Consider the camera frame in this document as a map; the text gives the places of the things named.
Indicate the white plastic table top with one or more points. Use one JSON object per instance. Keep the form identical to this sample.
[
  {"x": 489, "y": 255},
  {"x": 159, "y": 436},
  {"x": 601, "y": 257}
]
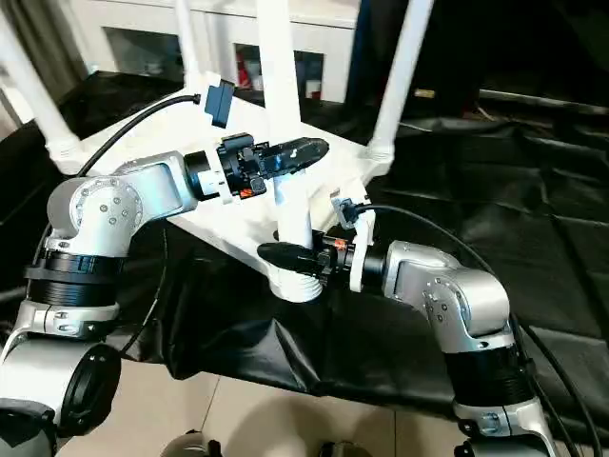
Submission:
[{"x": 238, "y": 224}]

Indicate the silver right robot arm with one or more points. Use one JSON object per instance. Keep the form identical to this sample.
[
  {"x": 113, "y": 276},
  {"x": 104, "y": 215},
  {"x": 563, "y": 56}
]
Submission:
[{"x": 428, "y": 276}]

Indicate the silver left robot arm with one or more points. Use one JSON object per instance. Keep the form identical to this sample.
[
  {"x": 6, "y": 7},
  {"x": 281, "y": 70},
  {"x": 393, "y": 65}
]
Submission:
[{"x": 109, "y": 204}]

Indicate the white jar red label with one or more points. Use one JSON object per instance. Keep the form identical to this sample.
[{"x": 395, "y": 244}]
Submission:
[{"x": 314, "y": 89}]

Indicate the red package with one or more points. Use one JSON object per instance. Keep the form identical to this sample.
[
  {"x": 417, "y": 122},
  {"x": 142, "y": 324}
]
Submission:
[{"x": 242, "y": 71}]

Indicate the large black box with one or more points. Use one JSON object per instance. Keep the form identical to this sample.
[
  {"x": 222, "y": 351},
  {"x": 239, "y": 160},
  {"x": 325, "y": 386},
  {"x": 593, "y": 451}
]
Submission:
[{"x": 371, "y": 47}]

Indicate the small yellow label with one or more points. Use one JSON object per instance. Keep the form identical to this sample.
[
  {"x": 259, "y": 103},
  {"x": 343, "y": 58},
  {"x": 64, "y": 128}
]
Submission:
[{"x": 424, "y": 93}]

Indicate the black work mat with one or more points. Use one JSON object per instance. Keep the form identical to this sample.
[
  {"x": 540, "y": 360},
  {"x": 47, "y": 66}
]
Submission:
[{"x": 476, "y": 214}]

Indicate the white glass-door cabinet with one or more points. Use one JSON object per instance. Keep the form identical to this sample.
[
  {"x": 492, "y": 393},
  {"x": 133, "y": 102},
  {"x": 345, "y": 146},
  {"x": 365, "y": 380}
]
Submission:
[{"x": 214, "y": 19}]

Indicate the dark robot left foot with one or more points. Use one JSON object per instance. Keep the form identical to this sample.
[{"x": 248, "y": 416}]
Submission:
[{"x": 190, "y": 445}]

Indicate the grey curtain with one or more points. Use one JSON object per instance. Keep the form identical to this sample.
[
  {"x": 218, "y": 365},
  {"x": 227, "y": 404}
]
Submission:
[{"x": 38, "y": 28}]

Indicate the silver metal bar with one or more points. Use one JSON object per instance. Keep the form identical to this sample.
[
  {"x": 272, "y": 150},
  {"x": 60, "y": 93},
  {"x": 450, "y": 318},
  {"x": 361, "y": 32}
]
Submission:
[{"x": 542, "y": 102}]

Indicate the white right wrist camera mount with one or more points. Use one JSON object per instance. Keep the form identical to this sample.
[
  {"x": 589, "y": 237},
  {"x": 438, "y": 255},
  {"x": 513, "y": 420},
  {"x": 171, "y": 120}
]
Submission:
[{"x": 361, "y": 228}]

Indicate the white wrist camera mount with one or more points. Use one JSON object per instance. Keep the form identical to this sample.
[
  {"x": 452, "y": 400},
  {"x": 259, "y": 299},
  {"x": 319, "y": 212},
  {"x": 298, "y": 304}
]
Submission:
[
  {"x": 361, "y": 228},
  {"x": 216, "y": 102}
]

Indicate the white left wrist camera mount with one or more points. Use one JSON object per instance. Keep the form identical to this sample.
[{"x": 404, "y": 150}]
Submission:
[{"x": 216, "y": 102}]

